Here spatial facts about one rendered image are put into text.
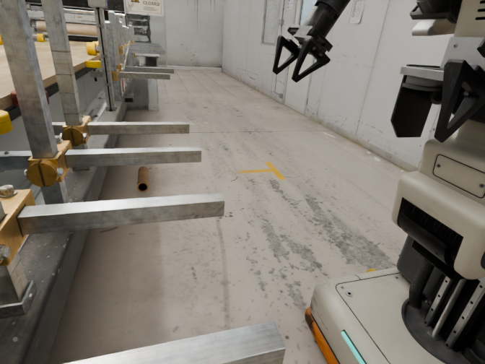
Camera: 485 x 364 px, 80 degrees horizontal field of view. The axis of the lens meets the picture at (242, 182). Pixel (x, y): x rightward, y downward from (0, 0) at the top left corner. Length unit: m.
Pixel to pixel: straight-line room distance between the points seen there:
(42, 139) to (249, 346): 0.53
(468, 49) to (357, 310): 0.80
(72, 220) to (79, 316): 1.02
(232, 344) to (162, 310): 1.12
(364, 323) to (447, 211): 0.51
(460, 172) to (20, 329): 0.81
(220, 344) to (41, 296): 0.33
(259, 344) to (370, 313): 0.87
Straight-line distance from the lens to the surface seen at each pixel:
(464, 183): 0.76
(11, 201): 0.52
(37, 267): 0.61
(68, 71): 0.88
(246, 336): 0.30
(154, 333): 1.35
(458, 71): 0.37
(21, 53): 0.64
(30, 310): 0.54
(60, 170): 0.66
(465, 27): 0.79
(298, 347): 1.33
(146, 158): 0.70
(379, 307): 1.18
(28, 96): 0.65
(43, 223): 0.49
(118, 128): 0.94
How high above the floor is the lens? 1.07
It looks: 26 degrees down
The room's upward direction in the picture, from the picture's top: 4 degrees clockwise
